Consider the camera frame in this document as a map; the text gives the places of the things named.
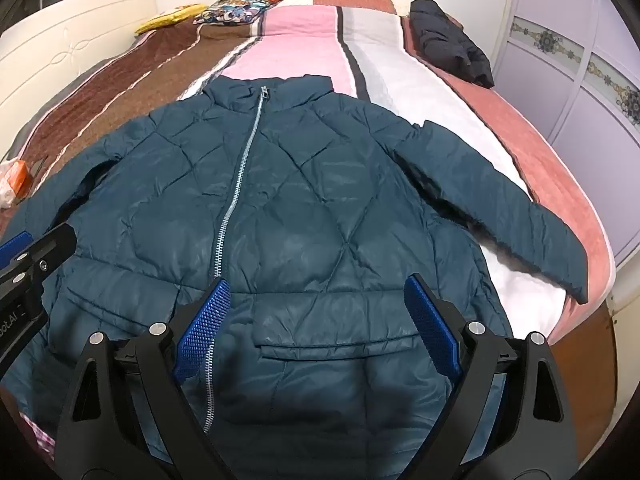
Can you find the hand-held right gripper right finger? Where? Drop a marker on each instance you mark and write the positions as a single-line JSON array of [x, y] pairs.
[[430, 320]]

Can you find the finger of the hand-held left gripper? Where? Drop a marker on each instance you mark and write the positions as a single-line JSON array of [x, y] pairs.
[[14, 246], [52, 245]]

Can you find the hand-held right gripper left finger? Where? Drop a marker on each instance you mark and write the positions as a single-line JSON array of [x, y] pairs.
[[205, 330]]

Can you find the teal quilted puffer jacket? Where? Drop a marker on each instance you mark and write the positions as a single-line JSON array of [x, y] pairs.
[[310, 200]]

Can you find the orange and white plastic bag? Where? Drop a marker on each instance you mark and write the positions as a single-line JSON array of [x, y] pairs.
[[15, 180]]

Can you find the cream wooden headboard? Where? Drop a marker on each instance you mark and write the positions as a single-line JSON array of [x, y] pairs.
[[60, 45]]

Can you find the yellow pillow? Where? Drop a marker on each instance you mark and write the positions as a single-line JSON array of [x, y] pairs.
[[167, 19]]

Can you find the lilac wardrobe with floral trim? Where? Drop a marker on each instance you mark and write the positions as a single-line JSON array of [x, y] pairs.
[[575, 110]]

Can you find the black puffer jacket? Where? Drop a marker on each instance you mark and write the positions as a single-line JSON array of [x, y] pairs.
[[445, 40]]

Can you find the striped bed blanket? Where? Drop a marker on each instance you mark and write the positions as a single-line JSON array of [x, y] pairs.
[[310, 50]]

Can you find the colourful printed pillow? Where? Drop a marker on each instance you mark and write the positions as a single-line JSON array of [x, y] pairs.
[[235, 9]]

